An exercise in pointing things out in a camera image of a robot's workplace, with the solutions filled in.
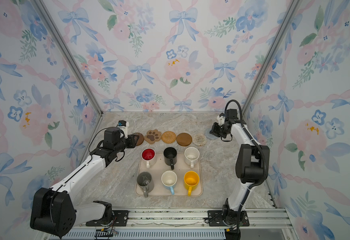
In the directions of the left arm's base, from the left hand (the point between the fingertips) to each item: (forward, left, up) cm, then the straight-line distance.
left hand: (136, 134), depth 84 cm
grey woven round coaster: (+13, -46, -18) cm, 51 cm away
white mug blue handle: (-18, -19, -18) cm, 32 cm away
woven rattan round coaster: (+12, -17, -18) cm, 28 cm away
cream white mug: (-4, -32, -17) cm, 37 cm away
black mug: (-4, -19, -16) cm, 25 cm away
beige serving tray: (-12, -26, -17) cm, 33 cm away
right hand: (+9, -44, -7) cm, 46 cm away
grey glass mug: (-21, -5, -16) cm, 26 cm away
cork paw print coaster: (+12, -6, -18) cm, 23 cm away
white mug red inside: (-6, -5, -15) cm, 17 cm away
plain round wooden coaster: (+10, -28, -18) cm, 34 cm away
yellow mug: (-19, -31, -17) cm, 40 cm away
